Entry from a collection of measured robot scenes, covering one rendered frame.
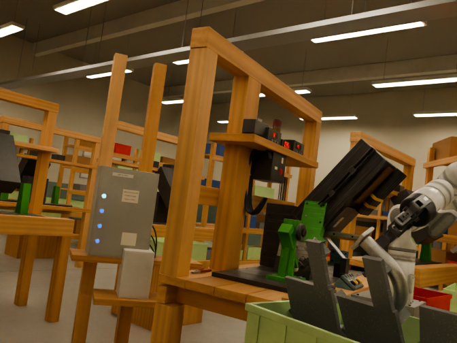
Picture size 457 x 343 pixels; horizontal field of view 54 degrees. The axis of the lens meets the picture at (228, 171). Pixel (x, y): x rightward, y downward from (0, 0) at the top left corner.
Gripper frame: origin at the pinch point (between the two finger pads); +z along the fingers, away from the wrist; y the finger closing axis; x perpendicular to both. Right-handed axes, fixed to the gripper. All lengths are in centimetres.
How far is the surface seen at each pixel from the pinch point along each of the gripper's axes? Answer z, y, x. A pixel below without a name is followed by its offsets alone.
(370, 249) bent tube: 7.1, -0.1, 0.3
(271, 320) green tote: 22.2, -24.8, -4.1
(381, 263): 10.3, 2.5, 4.0
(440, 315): 6.3, -0.4, 18.0
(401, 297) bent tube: 7.0, -3.9, 11.1
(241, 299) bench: -4, -78, -23
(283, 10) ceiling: -519, -278, -421
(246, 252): -364, -620, -204
